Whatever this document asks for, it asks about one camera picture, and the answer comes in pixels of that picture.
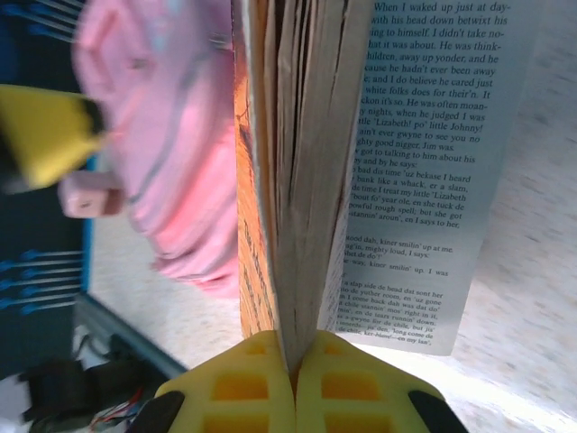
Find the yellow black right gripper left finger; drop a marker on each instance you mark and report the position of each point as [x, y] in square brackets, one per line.
[239, 388]

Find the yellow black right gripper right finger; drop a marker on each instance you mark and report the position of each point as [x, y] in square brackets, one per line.
[351, 397]

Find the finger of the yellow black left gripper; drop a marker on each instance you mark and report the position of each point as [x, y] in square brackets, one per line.
[45, 131]

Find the pink pencil case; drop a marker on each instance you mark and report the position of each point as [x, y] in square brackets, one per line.
[85, 198]

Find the pink backpack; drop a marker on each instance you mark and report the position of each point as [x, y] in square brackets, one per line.
[180, 158]

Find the orange paperback book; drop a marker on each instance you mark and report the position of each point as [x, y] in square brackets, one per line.
[405, 180]

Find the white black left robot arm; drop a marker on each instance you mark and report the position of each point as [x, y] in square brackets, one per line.
[49, 388]

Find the blue printed enclosure panel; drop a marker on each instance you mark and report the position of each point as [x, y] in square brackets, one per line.
[27, 225]

